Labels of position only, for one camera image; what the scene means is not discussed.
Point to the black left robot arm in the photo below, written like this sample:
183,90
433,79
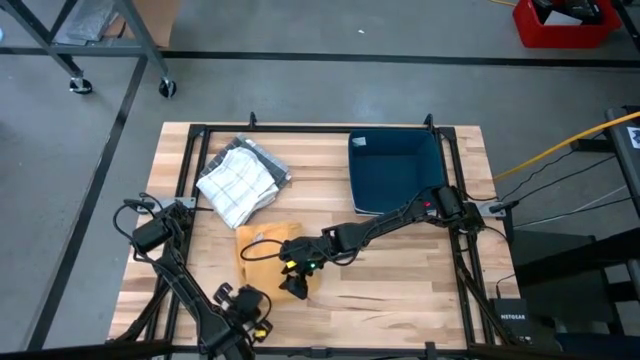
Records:
185,290

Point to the grey metal cart frame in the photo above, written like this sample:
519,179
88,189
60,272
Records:
137,30

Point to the navy blue seat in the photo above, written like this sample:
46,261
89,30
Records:
600,350

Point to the black Netgear network switch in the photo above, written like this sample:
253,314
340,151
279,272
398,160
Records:
512,325

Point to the white checked towel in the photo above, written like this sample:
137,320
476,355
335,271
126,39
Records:
237,187

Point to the red plastic crate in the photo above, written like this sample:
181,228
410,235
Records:
525,30

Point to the black device in crate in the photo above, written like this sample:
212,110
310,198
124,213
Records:
585,10

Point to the white paper sheet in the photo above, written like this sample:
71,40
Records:
562,19

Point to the grey checked towel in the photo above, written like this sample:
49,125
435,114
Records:
272,165

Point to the black caster wheel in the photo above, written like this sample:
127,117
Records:
167,88
80,86

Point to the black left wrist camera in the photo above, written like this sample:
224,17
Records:
223,294

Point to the grey plastic bag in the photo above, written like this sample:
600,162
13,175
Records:
90,20

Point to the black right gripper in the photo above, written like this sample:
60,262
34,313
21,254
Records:
305,252

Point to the black side desk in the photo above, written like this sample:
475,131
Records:
625,165

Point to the white printed marker tag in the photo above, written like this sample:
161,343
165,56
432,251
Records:
635,137

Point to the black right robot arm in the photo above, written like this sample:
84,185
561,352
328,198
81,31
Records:
390,220

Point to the brown cardboard box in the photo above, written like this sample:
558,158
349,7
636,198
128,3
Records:
160,20

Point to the black equipment stand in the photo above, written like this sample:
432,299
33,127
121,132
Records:
575,260

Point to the navy fabric storage bin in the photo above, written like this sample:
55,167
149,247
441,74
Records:
395,170

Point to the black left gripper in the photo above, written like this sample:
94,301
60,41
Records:
248,305

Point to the mustard orange towel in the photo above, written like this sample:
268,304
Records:
265,280

